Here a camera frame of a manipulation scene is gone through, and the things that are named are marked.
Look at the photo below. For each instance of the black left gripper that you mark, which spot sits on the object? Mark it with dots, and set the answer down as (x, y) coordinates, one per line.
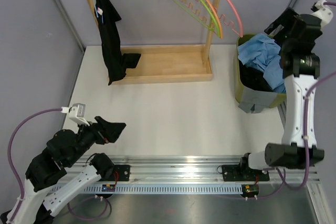
(104, 130)

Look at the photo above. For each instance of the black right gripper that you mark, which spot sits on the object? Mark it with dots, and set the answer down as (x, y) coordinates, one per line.
(286, 20)

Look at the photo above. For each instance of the light blue shirt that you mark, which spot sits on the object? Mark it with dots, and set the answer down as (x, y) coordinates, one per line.
(262, 53)

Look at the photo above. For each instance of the black long-sleeve shirt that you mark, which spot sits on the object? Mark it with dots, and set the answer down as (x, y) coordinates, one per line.
(253, 78)

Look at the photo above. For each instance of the grey shirt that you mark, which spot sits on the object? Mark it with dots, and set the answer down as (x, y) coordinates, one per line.
(253, 101)

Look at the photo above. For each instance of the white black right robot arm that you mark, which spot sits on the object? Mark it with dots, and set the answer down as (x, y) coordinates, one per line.
(301, 71)

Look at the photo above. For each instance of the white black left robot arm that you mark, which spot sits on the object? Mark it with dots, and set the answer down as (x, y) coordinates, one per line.
(37, 204)

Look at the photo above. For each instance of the black t-shirt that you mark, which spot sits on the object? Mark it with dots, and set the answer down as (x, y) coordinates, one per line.
(115, 61)

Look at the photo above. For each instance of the green plastic basket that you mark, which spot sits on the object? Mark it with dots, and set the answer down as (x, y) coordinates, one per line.
(281, 97)

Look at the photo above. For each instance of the wooden clothes rack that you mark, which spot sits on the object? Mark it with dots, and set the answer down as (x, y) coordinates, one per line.
(175, 63)

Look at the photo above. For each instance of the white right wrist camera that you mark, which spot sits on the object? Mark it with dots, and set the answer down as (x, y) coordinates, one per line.
(322, 10)

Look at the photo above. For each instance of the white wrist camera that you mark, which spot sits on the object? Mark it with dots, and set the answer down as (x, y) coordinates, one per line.
(76, 113)
(322, 10)

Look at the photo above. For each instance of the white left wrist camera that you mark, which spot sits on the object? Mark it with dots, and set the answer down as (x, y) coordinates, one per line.
(76, 113)

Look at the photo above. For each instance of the white slotted cable duct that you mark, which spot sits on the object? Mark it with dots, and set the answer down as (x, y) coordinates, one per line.
(165, 189)

